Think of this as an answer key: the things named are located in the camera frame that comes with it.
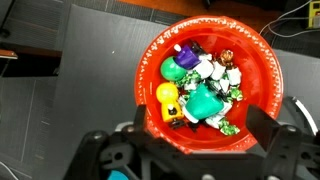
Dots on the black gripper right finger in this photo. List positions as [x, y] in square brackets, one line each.
[290, 153]

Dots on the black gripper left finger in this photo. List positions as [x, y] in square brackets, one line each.
[110, 156]

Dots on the green cup-shaped toy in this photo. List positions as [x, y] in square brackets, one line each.
[201, 103]

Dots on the yellow toy figure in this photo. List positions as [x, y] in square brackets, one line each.
[166, 95]

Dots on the red plastic bowl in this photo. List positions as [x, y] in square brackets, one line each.
[256, 66]

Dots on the green purple toy figure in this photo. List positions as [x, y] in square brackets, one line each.
[173, 68]

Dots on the white green wrapped candy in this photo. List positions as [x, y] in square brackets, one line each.
[226, 127]

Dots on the green foil candy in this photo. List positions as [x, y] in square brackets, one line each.
[190, 78]

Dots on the gold brown candy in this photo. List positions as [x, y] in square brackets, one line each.
[227, 57]

